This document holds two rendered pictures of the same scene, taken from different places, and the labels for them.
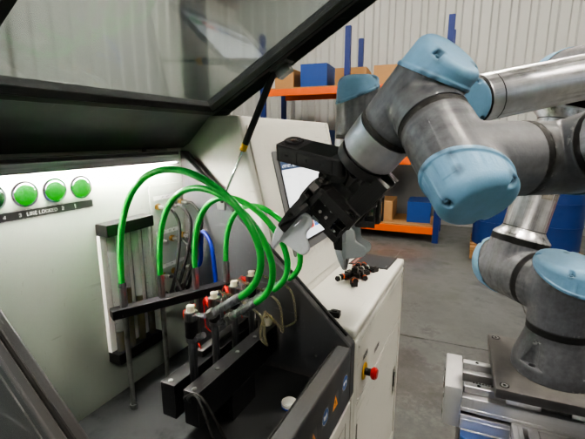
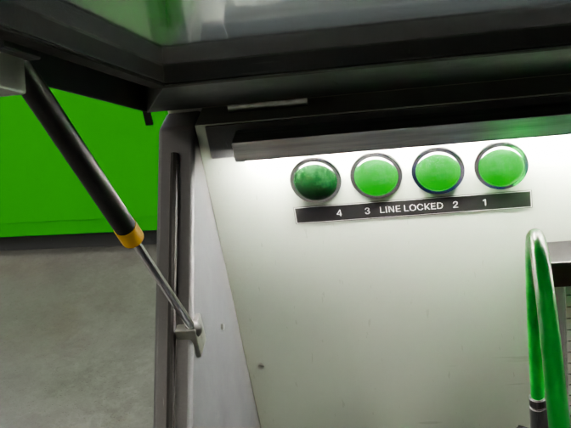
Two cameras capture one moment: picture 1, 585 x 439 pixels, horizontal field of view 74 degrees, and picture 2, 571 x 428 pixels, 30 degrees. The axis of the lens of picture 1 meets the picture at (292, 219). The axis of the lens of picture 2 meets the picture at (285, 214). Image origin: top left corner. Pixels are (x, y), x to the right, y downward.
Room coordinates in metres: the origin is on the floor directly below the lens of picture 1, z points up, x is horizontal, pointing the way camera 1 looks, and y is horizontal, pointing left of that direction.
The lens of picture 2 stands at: (0.45, -0.34, 1.87)
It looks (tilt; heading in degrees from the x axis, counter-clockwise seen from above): 30 degrees down; 76
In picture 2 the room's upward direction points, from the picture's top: 10 degrees counter-clockwise
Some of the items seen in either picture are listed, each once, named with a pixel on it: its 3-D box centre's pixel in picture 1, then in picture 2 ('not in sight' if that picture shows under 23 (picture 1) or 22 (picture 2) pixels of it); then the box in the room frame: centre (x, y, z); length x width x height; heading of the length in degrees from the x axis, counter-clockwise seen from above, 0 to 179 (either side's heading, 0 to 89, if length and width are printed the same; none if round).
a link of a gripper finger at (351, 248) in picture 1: (351, 250); not in sight; (0.72, -0.11, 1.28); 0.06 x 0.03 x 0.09; 64
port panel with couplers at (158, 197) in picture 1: (173, 237); not in sight; (1.10, 0.35, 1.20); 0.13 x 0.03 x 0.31; 154
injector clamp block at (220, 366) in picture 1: (227, 375); not in sight; (0.87, 0.16, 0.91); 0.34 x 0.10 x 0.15; 154
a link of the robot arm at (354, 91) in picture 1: (359, 107); not in sight; (0.74, -0.12, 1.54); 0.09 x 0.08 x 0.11; 104
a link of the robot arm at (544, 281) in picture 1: (562, 289); not in sight; (0.70, -0.52, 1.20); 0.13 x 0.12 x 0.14; 14
